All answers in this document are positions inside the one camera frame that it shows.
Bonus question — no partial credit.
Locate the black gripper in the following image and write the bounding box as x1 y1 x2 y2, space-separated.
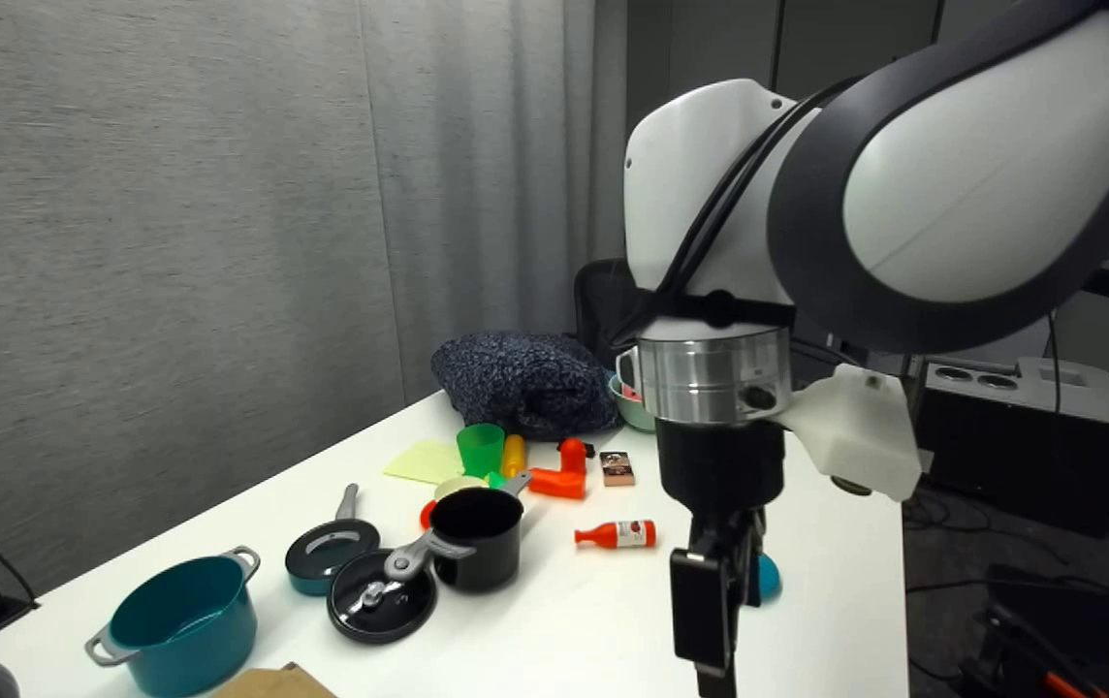
652 416 792 698

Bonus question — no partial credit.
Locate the teal round plate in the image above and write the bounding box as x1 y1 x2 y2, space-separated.
746 549 787 607

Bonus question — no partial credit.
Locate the red ketchup bottle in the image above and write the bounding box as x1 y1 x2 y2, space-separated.
570 514 663 553

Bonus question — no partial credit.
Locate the small brown box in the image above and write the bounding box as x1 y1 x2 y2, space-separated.
596 447 639 491

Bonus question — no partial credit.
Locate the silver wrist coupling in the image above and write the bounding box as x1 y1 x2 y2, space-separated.
633 313 798 429

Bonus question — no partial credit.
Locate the yellow toy food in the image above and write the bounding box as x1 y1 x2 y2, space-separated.
496 429 533 485

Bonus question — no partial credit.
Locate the green plastic cup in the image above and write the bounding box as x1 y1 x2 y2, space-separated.
452 417 511 485

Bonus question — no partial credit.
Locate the dark blue speckled cloth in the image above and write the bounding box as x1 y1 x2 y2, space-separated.
425 325 626 441

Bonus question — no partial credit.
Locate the black chair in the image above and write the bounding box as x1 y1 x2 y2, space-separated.
574 254 663 381

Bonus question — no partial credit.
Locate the yellow-green napkin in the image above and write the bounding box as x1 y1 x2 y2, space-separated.
380 436 469 491

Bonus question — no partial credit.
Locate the black case with grey top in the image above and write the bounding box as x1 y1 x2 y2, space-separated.
918 355 1109 533

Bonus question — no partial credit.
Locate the black frying pan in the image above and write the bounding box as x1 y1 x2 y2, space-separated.
322 545 437 647

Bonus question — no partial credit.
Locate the black base platform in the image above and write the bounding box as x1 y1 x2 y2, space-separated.
967 567 1109 698

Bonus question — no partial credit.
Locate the brown cardboard piece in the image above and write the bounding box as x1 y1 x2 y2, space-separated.
209 659 337 698

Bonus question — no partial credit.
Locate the grey curtain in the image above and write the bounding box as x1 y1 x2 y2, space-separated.
356 0 630 401

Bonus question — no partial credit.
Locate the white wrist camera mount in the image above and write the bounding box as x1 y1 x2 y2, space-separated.
778 359 933 502

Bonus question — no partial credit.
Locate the black pot with silver handle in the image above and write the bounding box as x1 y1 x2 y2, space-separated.
380 485 533 598

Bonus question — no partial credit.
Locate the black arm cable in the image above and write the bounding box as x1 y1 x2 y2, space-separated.
648 70 869 313

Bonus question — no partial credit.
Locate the teal pot with grey handles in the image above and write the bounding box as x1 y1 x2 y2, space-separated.
83 544 262 698

